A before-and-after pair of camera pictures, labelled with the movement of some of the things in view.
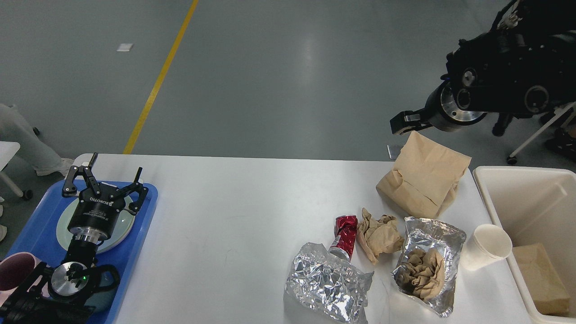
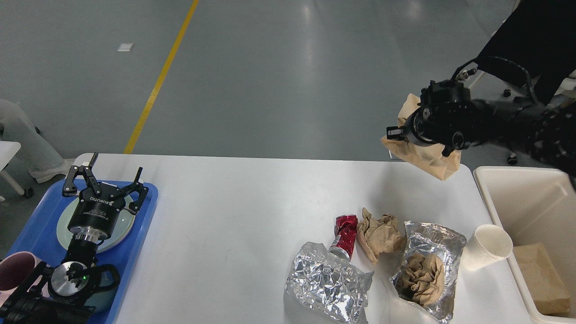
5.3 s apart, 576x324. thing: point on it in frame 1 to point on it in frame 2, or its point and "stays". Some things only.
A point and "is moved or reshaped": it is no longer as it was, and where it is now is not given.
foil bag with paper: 426,270 stays
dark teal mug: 106,281 stays
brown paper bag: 424,177 is moved or reshaped
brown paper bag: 548,294 stays
